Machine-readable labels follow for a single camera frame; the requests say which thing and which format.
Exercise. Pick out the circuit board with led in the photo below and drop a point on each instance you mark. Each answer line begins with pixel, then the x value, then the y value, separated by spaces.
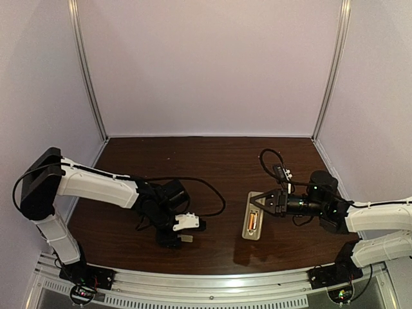
pixel 82 295
pixel 341 295

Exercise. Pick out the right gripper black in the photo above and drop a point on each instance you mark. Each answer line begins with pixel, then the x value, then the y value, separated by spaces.
pixel 280 202

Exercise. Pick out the aluminium frame post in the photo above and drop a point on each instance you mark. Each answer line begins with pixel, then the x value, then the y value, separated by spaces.
pixel 338 50
pixel 73 7

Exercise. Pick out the right circuit board with LED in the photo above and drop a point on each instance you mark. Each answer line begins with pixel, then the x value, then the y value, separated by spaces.
pixel 341 295

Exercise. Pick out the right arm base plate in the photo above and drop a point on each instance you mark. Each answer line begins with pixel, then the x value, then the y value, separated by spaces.
pixel 331 275

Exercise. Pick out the white remote control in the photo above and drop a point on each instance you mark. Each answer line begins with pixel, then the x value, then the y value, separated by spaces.
pixel 255 236

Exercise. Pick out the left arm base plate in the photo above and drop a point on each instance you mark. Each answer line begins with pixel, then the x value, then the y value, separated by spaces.
pixel 87 275

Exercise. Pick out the orange AA battery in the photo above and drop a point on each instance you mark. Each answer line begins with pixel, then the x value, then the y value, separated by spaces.
pixel 250 219
pixel 255 221

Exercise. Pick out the left aluminium frame post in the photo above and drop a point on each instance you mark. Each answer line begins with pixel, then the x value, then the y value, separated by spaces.
pixel 73 7

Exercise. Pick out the aluminium front rail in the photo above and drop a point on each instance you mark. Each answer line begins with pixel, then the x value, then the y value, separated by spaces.
pixel 285 289

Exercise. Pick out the left circuit board with LED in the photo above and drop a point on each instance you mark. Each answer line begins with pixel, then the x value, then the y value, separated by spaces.
pixel 82 295

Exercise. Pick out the grey battery cover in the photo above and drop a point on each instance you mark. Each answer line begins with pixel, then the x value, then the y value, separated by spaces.
pixel 186 238

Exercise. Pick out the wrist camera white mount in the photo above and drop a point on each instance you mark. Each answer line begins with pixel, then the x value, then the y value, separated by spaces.
pixel 188 221
pixel 282 175

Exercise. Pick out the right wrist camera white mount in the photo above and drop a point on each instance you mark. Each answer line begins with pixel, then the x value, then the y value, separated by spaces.
pixel 282 175

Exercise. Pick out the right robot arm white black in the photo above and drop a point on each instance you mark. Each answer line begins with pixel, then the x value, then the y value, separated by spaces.
pixel 340 216

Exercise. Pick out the right aluminium frame post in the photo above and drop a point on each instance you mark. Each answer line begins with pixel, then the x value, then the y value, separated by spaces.
pixel 338 50

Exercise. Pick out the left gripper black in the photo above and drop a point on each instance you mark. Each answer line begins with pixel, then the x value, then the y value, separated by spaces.
pixel 168 240

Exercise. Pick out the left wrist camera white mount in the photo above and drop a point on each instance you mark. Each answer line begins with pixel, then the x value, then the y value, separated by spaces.
pixel 188 221

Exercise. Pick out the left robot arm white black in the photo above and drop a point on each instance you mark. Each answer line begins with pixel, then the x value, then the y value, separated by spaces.
pixel 53 175

